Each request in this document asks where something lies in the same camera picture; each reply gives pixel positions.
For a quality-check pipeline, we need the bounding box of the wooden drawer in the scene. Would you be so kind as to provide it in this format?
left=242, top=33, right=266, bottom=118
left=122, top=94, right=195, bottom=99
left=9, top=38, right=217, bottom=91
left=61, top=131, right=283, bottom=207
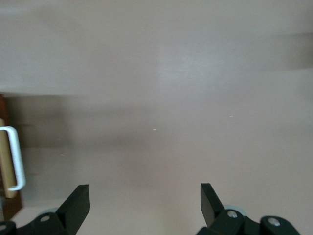
left=0, top=94, right=24, bottom=222

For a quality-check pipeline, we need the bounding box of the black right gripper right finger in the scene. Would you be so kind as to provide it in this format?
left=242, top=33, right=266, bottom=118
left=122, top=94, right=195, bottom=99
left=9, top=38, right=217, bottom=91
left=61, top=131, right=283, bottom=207
left=197, top=183, right=301, bottom=235

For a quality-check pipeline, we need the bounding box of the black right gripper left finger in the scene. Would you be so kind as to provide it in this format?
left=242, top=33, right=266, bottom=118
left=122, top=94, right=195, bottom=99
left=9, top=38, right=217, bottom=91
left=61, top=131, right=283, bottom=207
left=0, top=185, right=91, bottom=235

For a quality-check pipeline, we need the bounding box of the white drawer handle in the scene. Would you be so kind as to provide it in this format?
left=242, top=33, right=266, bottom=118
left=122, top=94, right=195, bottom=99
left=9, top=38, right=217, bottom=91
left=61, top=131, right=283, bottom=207
left=0, top=125, right=26, bottom=192

